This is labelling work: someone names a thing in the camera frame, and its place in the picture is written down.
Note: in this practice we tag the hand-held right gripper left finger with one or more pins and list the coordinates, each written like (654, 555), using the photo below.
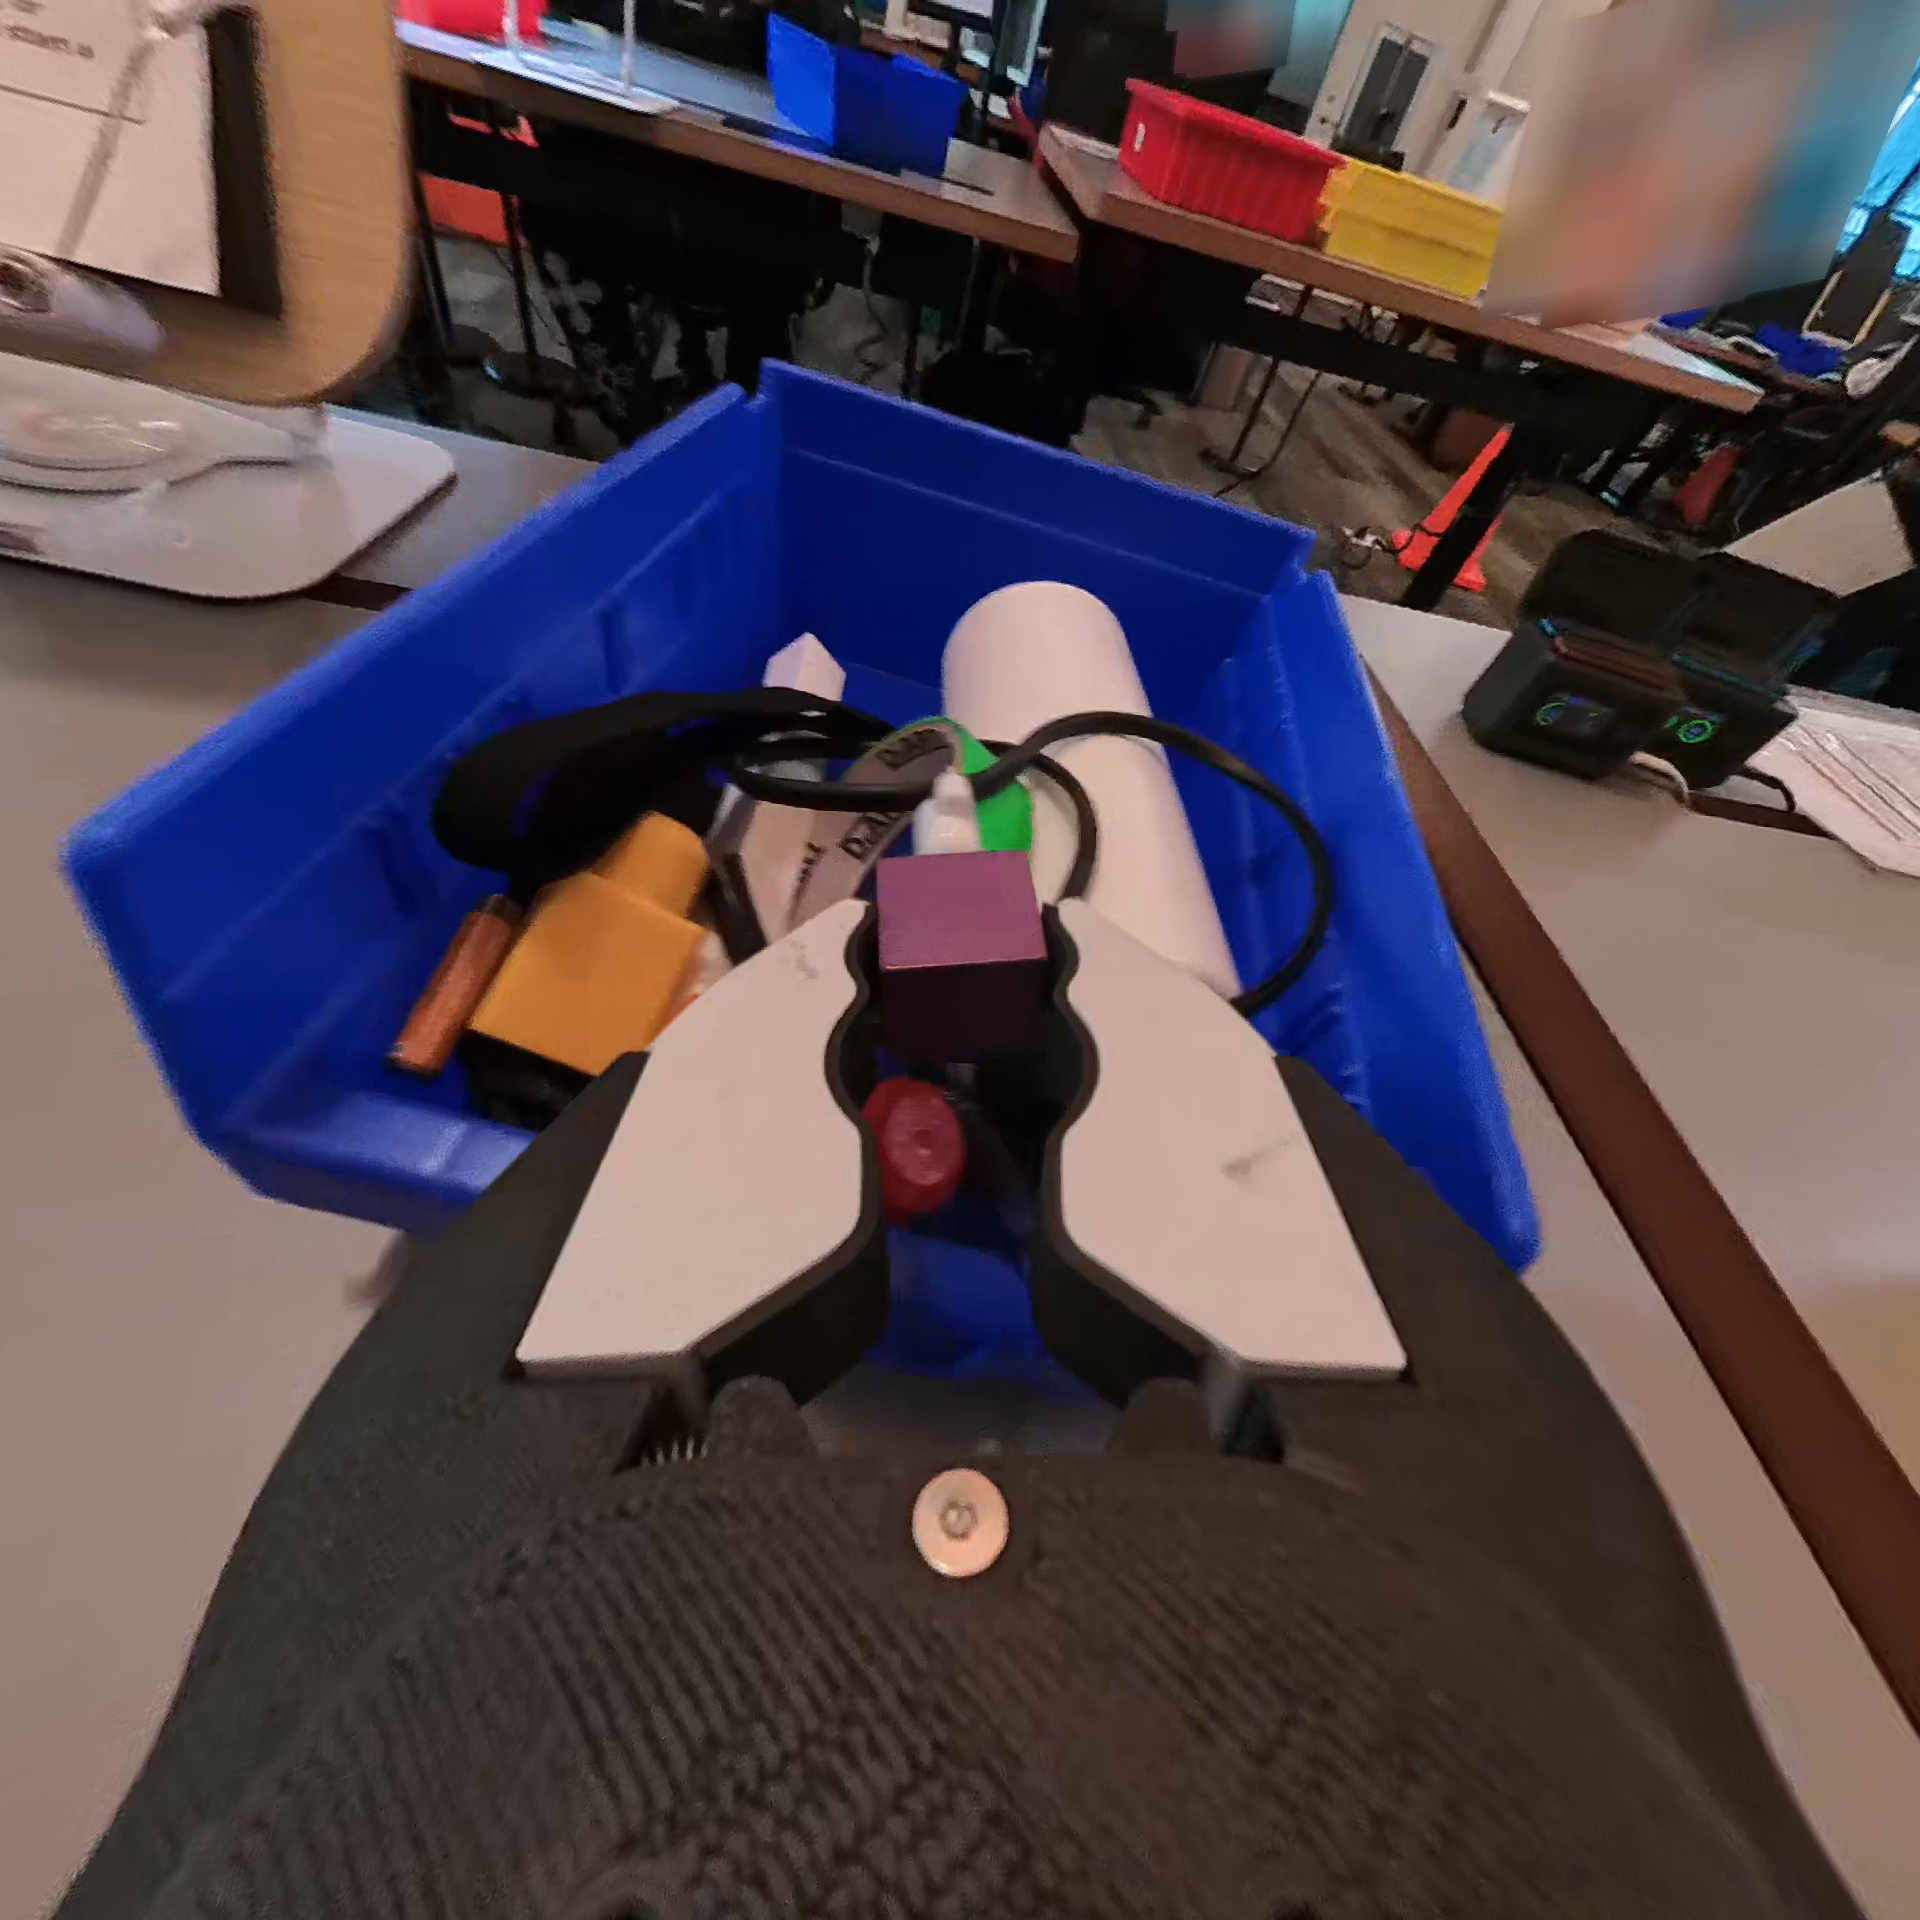
(706, 1200)

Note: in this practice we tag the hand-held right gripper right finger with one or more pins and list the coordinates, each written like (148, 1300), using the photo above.
(1214, 1200)

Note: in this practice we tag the purple cube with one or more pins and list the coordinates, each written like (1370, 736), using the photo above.
(960, 944)

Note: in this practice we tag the large blue bin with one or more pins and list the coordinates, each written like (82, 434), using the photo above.
(301, 869)

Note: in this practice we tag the white round object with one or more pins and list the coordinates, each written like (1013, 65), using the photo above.
(1080, 705)

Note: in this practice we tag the red plastic piece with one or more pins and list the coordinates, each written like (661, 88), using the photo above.
(914, 1148)

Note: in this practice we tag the yellow block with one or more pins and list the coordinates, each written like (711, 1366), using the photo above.
(600, 960)

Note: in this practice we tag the copper cylindrical battery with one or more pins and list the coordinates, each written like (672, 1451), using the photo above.
(451, 989)

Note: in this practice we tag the white labelled strip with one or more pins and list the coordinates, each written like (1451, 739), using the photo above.
(796, 869)

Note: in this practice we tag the small white bottle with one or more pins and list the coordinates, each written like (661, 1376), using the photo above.
(950, 819)

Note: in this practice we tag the white block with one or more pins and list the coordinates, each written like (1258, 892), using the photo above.
(803, 667)

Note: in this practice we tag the black charging case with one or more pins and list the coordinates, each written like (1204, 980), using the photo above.
(1589, 690)

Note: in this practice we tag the orange traffic cone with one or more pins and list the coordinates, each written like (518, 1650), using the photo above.
(1463, 516)

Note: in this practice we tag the white paper sheets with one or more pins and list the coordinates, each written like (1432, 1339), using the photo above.
(1862, 779)

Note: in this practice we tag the white stand base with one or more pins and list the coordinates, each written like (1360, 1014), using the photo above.
(301, 509)

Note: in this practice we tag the wooden workbench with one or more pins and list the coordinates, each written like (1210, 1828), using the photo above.
(1501, 323)
(990, 201)

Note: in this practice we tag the white round disc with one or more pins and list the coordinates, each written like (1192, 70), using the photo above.
(76, 434)

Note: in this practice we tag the yellow bin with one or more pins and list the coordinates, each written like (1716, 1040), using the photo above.
(1411, 225)

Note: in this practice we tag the red bin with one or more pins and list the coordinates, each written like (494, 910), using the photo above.
(1214, 158)

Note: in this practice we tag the wooden sheet stand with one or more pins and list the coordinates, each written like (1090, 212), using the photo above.
(347, 194)

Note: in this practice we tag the small blue parts bin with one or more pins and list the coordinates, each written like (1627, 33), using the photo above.
(870, 98)

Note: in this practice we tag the red tray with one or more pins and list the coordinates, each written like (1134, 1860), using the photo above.
(466, 13)

